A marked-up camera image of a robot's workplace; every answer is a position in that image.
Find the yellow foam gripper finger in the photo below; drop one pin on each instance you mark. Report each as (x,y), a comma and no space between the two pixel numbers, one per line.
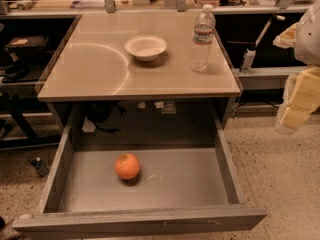
(287,38)
(301,98)

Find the orange fruit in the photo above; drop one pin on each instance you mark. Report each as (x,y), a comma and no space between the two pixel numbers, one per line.
(127,166)

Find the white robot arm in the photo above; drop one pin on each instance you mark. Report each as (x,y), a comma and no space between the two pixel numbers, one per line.
(307,46)

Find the open grey drawer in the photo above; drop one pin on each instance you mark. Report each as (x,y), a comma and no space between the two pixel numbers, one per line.
(187,182)

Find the grey counter cabinet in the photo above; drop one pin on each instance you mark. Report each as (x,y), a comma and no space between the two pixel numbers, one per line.
(94,64)

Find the white bottle with nozzle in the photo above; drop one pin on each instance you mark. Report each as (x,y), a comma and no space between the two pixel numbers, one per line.
(250,53)

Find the clear plastic water bottle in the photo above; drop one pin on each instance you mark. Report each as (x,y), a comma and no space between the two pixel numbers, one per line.
(203,31)

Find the white bowl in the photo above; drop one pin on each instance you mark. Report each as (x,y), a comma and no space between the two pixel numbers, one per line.
(146,48)

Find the small dark floor object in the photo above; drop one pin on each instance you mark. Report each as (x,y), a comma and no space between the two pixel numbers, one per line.
(40,167)

